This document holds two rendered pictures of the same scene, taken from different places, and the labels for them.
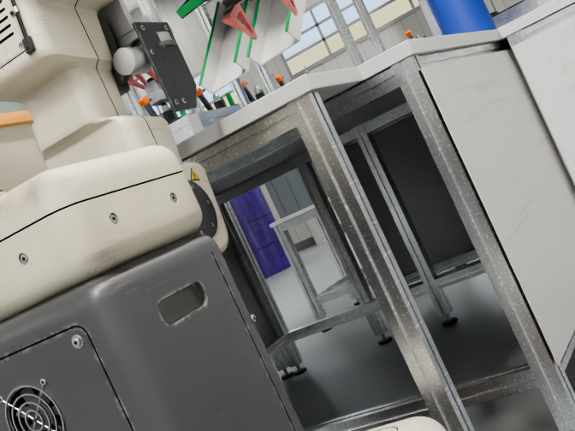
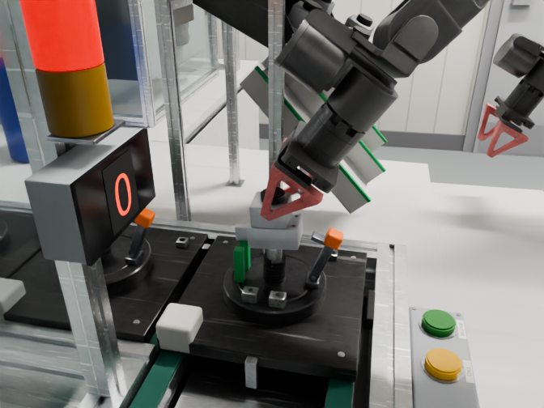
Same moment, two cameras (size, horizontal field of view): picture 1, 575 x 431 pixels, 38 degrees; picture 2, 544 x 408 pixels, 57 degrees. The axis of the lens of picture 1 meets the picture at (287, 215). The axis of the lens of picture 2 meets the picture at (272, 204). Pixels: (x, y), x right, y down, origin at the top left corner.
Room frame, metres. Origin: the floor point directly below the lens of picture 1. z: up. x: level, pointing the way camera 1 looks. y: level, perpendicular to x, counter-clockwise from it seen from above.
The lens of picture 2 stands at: (2.34, 0.68, 1.39)
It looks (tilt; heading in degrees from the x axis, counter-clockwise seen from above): 28 degrees down; 252
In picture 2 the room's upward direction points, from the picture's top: straight up
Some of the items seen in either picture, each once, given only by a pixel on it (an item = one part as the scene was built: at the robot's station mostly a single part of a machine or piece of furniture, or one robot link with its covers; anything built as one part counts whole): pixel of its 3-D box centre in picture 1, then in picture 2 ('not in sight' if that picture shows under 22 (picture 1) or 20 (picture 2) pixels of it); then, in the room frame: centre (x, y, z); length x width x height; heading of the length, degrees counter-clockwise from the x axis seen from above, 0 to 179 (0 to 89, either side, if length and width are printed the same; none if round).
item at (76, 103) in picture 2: not in sight; (76, 96); (2.37, 0.28, 1.29); 0.05 x 0.05 x 0.05
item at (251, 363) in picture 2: not in sight; (252, 372); (2.24, 0.28, 0.95); 0.01 x 0.01 x 0.04; 60
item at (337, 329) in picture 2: not in sight; (274, 295); (2.18, 0.17, 0.96); 0.24 x 0.24 x 0.02; 60
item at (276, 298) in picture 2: not in sight; (277, 299); (2.19, 0.22, 1.00); 0.02 x 0.01 x 0.02; 150
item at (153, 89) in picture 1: (159, 91); (266, 216); (2.18, 0.17, 1.09); 0.08 x 0.04 x 0.07; 151
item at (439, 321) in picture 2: not in sight; (438, 325); (2.00, 0.29, 0.96); 0.04 x 0.04 x 0.02
